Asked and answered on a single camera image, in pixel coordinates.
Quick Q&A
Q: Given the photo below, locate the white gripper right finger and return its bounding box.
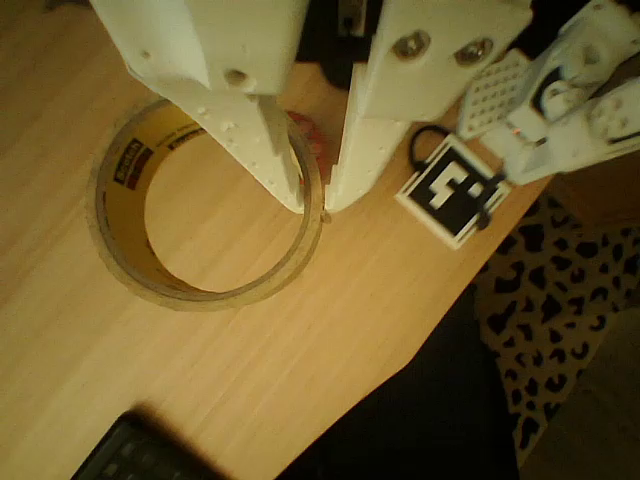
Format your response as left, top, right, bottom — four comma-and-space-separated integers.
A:
325, 0, 534, 212

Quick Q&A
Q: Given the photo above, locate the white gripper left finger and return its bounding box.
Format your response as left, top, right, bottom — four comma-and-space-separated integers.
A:
89, 0, 310, 215

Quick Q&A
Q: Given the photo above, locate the beige tape roll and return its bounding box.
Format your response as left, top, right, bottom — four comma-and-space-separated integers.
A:
85, 97, 325, 313

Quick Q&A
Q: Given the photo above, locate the red patterned round tin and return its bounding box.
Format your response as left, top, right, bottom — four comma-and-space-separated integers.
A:
285, 111, 335, 175

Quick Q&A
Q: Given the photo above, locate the black white marker tile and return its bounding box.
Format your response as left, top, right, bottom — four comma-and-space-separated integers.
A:
394, 131, 513, 251

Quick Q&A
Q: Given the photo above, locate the leopard print rug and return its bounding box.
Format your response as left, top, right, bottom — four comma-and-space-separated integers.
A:
471, 195, 640, 454

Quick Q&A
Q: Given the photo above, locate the black chair seat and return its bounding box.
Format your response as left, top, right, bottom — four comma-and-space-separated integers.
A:
276, 283, 522, 480

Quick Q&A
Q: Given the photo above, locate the black keyboard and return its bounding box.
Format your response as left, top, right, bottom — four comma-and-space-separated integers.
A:
69, 410, 229, 480

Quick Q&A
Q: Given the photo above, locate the thin black cord loop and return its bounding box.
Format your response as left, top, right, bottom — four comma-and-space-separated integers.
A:
408, 124, 454, 172

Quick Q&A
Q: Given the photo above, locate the black cable tie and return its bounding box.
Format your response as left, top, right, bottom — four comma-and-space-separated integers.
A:
476, 173, 507, 232

